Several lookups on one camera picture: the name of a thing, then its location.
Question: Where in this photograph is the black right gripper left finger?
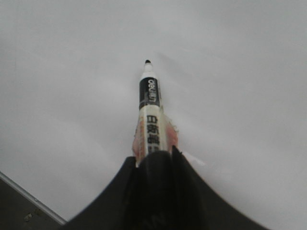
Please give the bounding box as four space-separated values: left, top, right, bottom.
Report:
62 156 154 230

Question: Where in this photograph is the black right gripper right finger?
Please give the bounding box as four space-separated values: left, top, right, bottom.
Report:
143 147 265 230

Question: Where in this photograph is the black and white whiteboard marker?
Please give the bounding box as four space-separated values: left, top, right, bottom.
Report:
132 60 178 165

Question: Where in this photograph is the white whiteboard with aluminium frame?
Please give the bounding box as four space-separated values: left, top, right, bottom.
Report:
0 0 307 230

